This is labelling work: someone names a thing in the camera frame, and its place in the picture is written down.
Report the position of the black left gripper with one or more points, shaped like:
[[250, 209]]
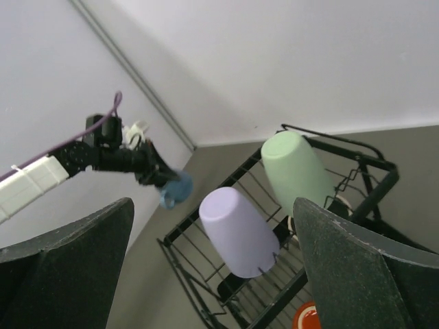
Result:
[[151, 169]]

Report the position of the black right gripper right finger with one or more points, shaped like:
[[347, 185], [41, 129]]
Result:
[[361, 279]]

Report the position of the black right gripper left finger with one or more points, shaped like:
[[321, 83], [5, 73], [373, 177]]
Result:
[[67, 277]]

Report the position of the blue ceramic mug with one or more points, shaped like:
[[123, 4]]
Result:
[[176, 191]]

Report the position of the lavender plastic cup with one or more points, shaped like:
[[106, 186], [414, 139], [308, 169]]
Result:
[[239, 233]]

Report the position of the green plastic cup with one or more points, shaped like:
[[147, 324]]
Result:
[[294, 170]]

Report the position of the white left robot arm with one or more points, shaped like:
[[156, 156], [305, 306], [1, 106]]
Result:
[[106, 145]]

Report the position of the orange patterned teapot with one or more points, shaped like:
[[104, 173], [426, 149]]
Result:
[[306, 317]]

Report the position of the black patterned mug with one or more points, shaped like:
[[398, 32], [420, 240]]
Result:
[[313, 224]]

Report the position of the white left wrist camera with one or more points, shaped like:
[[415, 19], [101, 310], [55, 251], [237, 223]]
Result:
[[134, 135]]

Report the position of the black wire dish rack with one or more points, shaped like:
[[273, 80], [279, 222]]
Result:
[[361, 175]]

